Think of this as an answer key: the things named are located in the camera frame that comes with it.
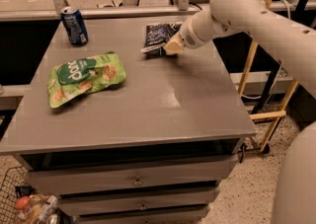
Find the grey drawer cabinet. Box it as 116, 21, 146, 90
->
0, 15, 258, 224

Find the green snack bag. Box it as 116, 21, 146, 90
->
47, 51, 126, 109

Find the grey drawer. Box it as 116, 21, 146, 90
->
58, 187, 219, 216
25, 154, 238, 195
78, 205, 209, 224

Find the dark blue chip bag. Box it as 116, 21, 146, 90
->
140, 23, 182, 57

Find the orange round item in basket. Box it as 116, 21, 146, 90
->
16, 195, 30, 210

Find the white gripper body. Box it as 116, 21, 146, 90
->
179, 9, 231, 49

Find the blue soda can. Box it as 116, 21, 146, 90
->
61, 6, 88, 46

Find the middle grey drawer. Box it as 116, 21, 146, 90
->
58, 187, 219, 216

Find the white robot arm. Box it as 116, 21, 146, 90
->
164, 0, 316, 224

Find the white bottle in basket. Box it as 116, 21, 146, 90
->
34, 195, 57, 224

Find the top grey drawer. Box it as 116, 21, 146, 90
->
25, 154, 238, 195

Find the yellow wooden frame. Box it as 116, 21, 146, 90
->
237, 0, 300, 154

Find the bottom grey drawer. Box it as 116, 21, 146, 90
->
78, 205, 209, 224

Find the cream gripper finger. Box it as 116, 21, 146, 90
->
164, 33, 185, 55

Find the black wire basket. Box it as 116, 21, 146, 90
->
0, 167, 61, 224

